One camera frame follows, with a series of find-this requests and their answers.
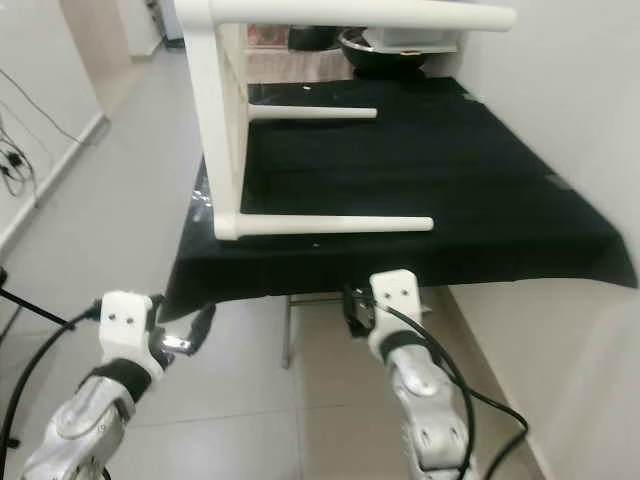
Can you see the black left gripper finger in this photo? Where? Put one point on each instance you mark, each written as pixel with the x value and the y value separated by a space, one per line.
pixel 203 323

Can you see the grey metal table leg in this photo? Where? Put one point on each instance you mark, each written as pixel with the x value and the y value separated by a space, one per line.
pixel 288 330

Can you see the large clear tape patch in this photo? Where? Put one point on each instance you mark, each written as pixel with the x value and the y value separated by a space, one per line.
pixel 200 205

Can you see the black table cloth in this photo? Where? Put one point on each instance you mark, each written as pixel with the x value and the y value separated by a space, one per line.
pixel 410 170

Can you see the small grey tape piece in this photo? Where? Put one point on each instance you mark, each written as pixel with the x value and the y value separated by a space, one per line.
pixel 557 181

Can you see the small black plug adapter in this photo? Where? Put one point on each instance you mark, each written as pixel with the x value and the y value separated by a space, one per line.
pixel 15 158

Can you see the black round bowl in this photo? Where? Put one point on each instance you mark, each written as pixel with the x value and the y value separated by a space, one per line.
pixel 390 62

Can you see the beige patterned bench cloth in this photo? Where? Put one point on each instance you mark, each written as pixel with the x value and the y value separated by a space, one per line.
pixel 290 65

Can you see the black plastic bag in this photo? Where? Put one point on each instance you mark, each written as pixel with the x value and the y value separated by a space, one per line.
pixel 315 38

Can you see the clear plastic storage box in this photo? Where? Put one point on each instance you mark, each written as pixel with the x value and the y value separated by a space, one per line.
pixel 410 38

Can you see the red printed carton box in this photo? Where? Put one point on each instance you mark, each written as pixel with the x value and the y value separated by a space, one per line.
pixel 265 36

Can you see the white washing machine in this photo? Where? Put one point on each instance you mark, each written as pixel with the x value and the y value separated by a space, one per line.
pixel 170 20

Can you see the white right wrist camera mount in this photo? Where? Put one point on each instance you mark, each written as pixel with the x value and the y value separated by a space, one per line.
pixel 395 300

